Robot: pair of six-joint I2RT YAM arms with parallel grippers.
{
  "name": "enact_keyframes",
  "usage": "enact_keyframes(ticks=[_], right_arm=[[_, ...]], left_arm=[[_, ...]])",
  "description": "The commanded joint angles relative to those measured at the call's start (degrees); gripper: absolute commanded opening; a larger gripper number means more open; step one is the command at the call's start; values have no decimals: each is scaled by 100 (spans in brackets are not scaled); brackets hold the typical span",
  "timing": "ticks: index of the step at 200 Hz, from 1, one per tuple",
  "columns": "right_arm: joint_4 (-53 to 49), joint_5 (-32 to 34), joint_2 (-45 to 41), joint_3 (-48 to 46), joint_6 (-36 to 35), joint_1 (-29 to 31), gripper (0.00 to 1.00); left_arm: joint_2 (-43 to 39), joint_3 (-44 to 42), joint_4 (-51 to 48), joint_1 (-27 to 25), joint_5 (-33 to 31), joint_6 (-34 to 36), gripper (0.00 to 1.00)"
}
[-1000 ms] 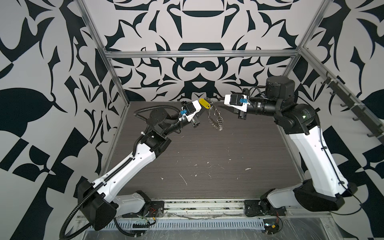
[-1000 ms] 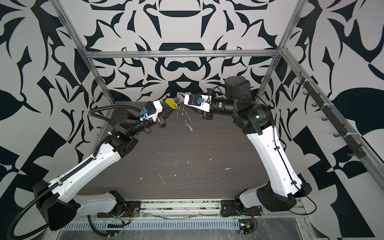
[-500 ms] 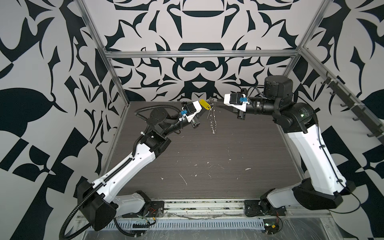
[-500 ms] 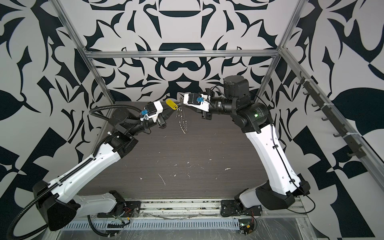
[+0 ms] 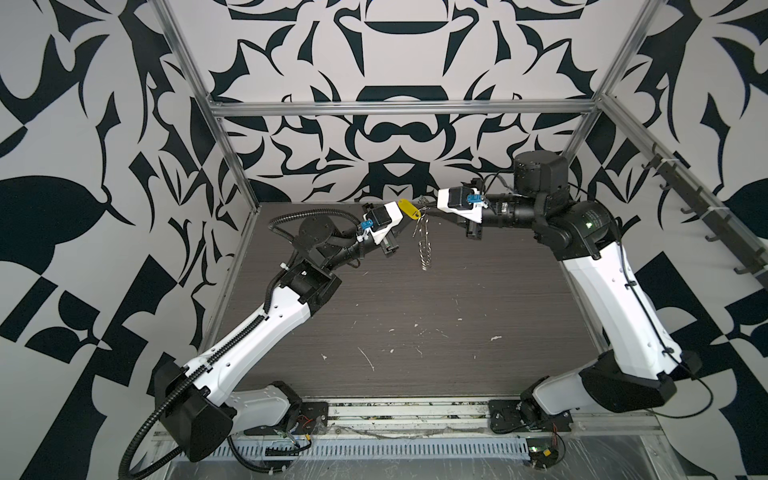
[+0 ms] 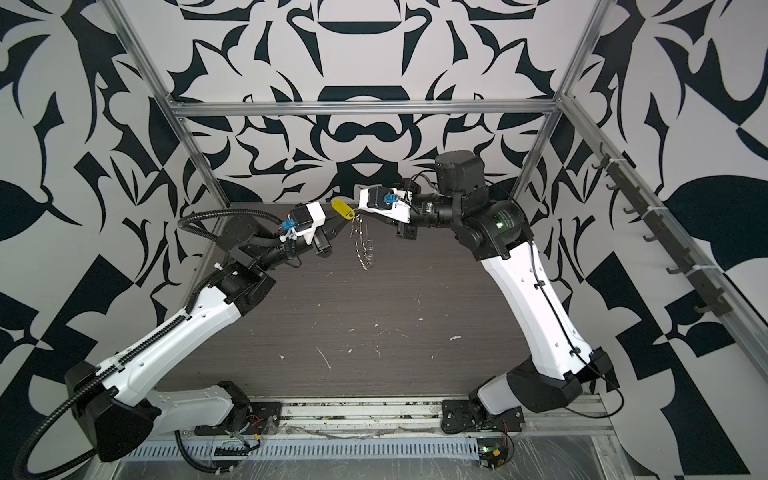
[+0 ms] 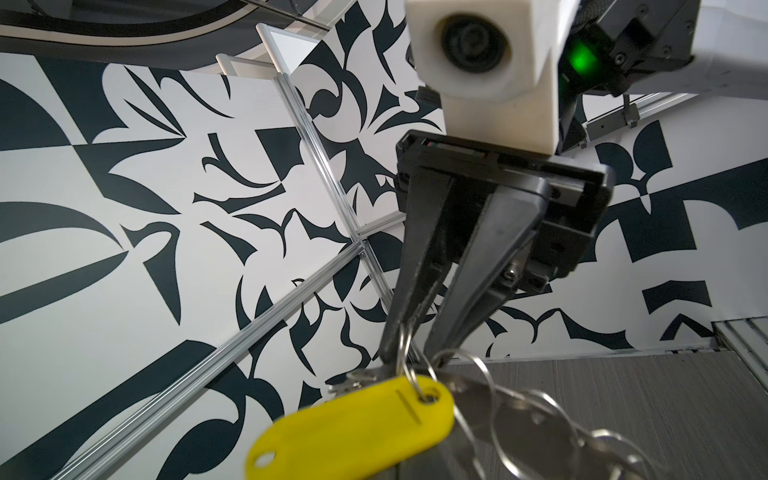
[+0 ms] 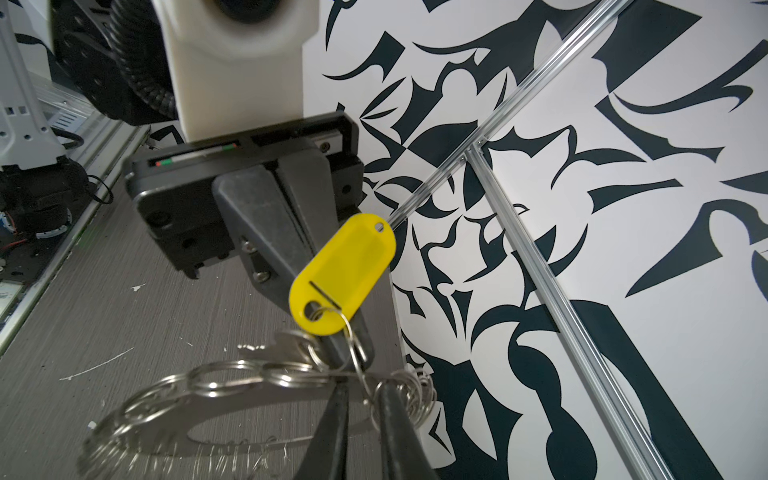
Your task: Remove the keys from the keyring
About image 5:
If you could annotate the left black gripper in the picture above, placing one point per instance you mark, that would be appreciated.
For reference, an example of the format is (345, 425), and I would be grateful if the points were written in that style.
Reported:
(385, 243)

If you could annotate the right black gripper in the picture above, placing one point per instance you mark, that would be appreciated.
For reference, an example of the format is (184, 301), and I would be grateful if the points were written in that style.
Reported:
(475, 229)

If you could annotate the yellow key tag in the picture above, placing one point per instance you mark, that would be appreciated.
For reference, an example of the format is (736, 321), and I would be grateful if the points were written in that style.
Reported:
(409, 209)

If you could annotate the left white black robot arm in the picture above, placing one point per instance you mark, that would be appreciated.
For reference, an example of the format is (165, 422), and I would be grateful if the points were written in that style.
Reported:
(197, 402)

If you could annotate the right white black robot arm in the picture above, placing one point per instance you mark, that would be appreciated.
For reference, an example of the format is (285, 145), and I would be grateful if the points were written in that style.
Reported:
(642, 363)

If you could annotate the left electronics board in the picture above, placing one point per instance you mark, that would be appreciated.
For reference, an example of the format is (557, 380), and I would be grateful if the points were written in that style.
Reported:
(287, 448)

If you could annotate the electronics board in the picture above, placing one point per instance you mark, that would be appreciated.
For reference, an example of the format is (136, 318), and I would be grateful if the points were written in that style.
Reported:
(287, 448)
(546, 452)

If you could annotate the right electronics board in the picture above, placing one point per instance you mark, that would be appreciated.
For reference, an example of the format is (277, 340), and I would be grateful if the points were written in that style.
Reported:
(546, 452)

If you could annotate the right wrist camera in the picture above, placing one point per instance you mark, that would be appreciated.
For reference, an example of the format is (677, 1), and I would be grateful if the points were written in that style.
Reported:
(464, 201)

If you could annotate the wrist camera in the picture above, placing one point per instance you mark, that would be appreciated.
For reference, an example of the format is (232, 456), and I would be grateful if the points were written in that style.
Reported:
(464, 201)
(379, 220)

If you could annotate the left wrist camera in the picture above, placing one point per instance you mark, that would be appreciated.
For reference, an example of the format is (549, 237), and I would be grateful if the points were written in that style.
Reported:
(379, 220)

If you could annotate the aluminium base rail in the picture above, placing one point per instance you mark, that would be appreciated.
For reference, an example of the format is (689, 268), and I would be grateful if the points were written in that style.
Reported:
(386, 418)

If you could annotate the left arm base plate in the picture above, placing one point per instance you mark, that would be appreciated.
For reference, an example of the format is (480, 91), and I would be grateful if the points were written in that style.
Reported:
(307, 417)

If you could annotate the white slotted cable duct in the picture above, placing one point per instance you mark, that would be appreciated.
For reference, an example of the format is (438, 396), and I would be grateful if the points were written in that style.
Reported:
(514, 449)

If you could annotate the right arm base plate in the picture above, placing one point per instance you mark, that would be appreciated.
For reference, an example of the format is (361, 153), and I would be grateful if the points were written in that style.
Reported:
(513, 416)

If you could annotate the wall hook rail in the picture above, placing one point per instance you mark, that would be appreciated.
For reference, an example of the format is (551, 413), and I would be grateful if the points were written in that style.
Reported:
(701, 204)

